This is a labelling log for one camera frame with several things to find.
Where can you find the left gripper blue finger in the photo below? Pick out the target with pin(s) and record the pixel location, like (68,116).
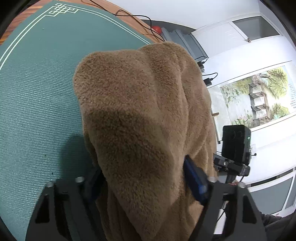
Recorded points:
(197,180)

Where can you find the brown fleece sweater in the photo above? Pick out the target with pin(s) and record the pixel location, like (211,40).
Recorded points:
(142,112)

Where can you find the person's right hand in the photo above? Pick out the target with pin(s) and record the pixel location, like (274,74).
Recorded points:
(234,183)

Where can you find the hanging scroll painting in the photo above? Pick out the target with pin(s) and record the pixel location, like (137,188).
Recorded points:
(255,100)

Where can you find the black power adapter near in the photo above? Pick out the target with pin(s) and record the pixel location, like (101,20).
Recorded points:
(208,81)

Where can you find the black power adapter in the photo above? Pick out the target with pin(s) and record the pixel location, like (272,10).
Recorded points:
(208,81)
(201,65)

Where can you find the black power adapter far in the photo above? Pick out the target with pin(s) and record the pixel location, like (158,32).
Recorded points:
(201,65)

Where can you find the red ball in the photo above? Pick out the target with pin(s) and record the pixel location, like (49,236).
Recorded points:
(157,29)

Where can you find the green table mat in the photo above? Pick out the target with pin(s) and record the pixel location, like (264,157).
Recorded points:
(41,127)

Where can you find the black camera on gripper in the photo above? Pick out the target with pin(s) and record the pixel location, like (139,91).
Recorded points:
(236,143)

